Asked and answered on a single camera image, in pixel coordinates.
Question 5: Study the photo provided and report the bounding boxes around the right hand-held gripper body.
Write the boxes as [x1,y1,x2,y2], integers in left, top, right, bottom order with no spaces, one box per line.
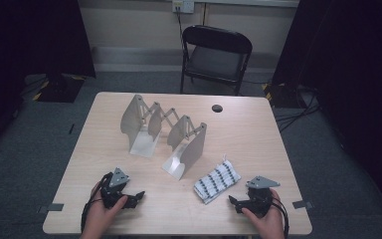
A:
[242,175,282,218]

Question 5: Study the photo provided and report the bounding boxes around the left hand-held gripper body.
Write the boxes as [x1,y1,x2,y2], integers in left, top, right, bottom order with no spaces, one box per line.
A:
[99,167,132,209]

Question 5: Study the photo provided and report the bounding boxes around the white black patterned cloth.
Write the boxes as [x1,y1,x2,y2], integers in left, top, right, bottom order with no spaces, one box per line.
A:
[193,159,242,205]

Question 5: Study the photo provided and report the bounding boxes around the white expandable metal file rack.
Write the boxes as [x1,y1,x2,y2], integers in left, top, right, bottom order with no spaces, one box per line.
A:
[119,94,208,181]

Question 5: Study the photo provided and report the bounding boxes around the person's right hand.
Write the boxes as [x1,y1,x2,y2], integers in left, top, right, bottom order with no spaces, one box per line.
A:
[242,188,285,233]

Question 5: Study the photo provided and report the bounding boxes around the person's left hand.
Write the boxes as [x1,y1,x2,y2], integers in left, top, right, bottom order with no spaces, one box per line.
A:
[85,180,129,233]

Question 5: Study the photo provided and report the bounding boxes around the grey tape strip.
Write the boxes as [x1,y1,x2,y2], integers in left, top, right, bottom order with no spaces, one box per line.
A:
[291,200,314,210]
[38,202,65,214]

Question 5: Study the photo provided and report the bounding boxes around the black stand base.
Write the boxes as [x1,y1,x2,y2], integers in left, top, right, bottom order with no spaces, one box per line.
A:
[33,73,87,104]
[262,82,307,109]

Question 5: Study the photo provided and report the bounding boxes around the black folding chair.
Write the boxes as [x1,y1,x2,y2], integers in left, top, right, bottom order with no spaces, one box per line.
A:
[179,25,254,97]

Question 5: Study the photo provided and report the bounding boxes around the black curtain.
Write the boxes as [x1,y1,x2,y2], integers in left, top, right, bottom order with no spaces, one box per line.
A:
[271,0,382,220]
[0,0,96,157]

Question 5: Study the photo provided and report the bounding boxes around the right hand-held gripper black cable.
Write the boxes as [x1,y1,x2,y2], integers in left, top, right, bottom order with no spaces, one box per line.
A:
[272,197,290,239]

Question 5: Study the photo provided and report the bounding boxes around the hand-held gripper black cable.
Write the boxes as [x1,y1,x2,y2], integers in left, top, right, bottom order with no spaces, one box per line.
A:
[81,172,112,233]
[272,197,290,239]

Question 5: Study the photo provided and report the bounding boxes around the left hand-held gripper black cable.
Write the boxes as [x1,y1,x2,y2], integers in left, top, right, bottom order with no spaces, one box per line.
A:
[81,172,112,233]

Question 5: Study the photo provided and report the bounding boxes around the black floor cables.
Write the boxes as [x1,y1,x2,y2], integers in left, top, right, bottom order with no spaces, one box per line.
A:
[273,84,321,133]

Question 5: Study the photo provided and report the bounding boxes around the black wall socket cable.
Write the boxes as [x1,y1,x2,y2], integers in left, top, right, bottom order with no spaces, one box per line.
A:
[176,5,186,51]

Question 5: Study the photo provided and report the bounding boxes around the white wall socket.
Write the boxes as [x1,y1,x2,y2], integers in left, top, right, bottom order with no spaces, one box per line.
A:
[172,0,195,14]

